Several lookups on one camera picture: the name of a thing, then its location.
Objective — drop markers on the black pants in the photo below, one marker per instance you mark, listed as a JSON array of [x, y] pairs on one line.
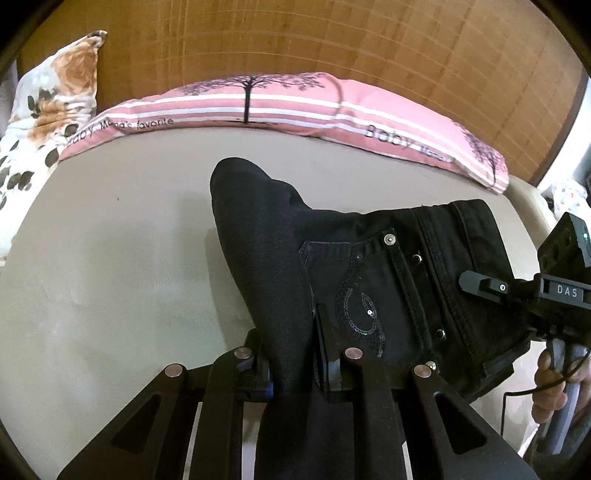
[[392, 277]]

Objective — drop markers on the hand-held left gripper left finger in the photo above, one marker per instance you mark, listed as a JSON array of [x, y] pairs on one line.
[[267, 388]]

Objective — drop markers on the white dotted cloth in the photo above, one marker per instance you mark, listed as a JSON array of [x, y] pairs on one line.
[[568, 198]]

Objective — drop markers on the beige bed mattress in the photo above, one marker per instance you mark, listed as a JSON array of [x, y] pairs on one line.
[[115, 254]]

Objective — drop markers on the person's right hand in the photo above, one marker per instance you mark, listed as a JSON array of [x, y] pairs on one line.
[[547, 392]]

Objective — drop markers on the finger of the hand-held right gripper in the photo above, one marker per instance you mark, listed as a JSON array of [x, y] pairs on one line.
[[489, 285], [501, 369]]

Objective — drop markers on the floral white orange pillow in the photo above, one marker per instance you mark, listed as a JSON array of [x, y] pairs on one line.
[[60, 83]]

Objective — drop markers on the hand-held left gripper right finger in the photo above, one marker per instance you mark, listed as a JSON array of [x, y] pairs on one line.
[[329, 370]]

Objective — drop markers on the pink striped tree-print pillow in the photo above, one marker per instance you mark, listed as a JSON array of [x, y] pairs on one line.
[[300, 106]]

